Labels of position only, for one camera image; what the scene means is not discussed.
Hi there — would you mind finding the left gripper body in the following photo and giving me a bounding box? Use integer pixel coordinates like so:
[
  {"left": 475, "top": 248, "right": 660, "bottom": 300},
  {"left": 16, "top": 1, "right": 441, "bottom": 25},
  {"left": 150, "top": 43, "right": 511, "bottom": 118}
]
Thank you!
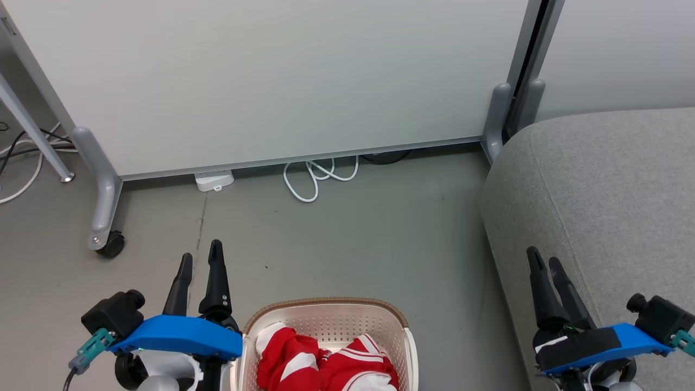
[{"left": 115, "top": 318, "right": 243, "bottom": 391}]

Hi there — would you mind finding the long white floor cable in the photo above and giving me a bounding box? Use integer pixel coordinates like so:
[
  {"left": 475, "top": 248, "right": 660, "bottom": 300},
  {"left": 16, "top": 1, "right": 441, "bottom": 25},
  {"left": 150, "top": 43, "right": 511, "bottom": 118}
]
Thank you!
[{"left": 0, "top": 122, "right": 78, "bottom": 205}]

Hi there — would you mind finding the white perforated laundry basket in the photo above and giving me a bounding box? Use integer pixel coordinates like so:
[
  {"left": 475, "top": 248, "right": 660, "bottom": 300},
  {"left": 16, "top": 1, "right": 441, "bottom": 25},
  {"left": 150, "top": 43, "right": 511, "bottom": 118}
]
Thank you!
[{"left": 233, "top": 297, "right": 419, "bottom": 391}]

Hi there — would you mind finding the blue left camera mount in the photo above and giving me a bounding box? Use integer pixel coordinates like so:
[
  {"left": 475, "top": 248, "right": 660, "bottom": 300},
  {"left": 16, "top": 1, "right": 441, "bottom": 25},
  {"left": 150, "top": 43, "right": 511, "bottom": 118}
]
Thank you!
[{"left": 108, "top": 314, "right": 244, "bottom": 361}]

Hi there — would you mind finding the red and white garment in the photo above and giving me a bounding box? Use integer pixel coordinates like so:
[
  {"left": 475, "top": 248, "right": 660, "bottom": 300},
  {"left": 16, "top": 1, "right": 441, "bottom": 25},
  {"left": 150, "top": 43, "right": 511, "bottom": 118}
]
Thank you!
[{"left": 255, "top": 322, "right": 400, "bottom": 391}]

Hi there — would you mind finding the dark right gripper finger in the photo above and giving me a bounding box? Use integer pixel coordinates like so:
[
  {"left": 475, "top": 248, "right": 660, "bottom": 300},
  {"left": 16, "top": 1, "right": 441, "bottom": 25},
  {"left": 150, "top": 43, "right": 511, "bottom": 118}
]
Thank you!
[
  {"left": 526, "top": 247, "right": 571, "bottom": 330},
  {"left": 548, "top": 257, "right": 597, "bottom": 331}
]

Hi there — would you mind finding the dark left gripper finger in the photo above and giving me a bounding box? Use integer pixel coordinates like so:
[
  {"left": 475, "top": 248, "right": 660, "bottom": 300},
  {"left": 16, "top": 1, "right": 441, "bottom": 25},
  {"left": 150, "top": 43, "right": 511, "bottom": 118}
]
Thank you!
[
  {"left": 198, "top": 239, "right": 234, "bottom": 322},
  {"left": 162, "top": 253, "right": 194, "bottom": 317}
]

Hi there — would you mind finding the black cable with teal plug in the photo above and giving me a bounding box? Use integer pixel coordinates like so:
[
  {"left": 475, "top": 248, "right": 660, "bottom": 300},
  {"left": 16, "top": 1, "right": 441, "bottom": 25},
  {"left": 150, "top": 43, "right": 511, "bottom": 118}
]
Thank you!
[{"left": 62, "top": 328, "right": 116, "bottom": 391}]

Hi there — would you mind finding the grey fabric sofa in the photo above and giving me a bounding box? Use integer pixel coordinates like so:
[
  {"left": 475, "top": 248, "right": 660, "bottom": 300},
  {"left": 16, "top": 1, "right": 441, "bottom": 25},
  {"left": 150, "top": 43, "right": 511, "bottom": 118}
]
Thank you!
[{"left": 480, "top": 108, "right": 695, "bottom": 391}]

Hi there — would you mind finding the looped white cable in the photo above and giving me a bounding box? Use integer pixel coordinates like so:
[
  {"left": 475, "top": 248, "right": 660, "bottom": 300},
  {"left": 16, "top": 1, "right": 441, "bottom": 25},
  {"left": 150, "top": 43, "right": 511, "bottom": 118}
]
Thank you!
[{"left": 283, "top": 155, "right": 361, "bottom": 204}]

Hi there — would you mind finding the white power strip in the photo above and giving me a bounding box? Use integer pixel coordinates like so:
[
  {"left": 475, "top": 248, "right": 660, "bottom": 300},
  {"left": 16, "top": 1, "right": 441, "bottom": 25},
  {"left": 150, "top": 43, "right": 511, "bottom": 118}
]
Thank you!
[{"left": 194, "top": 169, "right": 236, "bottom": 193}]

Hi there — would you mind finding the grey partition leg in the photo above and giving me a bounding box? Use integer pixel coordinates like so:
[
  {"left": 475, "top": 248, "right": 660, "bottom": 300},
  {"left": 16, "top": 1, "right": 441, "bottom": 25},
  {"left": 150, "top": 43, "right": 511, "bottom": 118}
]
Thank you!
[
  {"left": 482, "top": 83, "right": 513, "bottom": 165},
  {"left": 515, "top": 79, "right": 546, "bottom": 134},
  {"left": 72, "top": 127, "right": 123, "bottom": 252}
]

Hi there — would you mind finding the grey metal table leg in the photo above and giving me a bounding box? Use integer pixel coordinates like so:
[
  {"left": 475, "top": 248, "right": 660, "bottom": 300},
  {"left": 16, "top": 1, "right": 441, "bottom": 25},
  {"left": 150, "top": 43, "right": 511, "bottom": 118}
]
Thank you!
[{"left": 0, "top": 73, "right": 76, "bottom": 184}]

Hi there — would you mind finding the large white partition panel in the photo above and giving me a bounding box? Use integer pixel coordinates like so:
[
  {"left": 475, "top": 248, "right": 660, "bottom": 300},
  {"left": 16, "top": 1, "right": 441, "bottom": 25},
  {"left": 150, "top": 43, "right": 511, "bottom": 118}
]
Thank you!
[{"left": 0, "top": 0, "right": 545, "bottom": 181}]

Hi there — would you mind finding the thin black floor cable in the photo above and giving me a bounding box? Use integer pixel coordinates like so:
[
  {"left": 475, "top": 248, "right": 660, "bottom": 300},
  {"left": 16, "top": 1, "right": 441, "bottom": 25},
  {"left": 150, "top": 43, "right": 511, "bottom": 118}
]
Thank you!
[{"left": 0, "top": 122, "right": 74, "bottom": 175}]

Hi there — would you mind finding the small white partition panel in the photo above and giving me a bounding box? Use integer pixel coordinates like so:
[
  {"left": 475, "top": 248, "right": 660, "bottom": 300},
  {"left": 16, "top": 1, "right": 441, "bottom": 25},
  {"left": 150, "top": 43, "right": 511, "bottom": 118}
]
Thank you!
[{"left": 534, "top": 0, "right": 695, "bottom": 123}]

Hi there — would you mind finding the teal right camera plug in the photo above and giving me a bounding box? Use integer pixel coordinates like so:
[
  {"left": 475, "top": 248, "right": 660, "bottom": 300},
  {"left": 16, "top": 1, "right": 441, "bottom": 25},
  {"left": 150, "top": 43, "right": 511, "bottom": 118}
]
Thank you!
[{"left": 670, "top": 330, "right": 695, "bottom": 358}]

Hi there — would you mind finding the black caster wheel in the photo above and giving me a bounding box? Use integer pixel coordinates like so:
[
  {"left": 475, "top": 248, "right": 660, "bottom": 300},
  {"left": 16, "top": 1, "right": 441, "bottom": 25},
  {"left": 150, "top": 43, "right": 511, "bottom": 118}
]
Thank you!
[{"left": 96, "top": 230, "right": 126, "bottom": 259}]

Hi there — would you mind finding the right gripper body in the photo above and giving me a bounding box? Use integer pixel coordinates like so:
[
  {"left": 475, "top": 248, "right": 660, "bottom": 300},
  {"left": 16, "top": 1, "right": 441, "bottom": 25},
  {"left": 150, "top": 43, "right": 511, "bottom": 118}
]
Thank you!
[{"left": 532, "top": 325, "right": 639, "bottom": 391}]

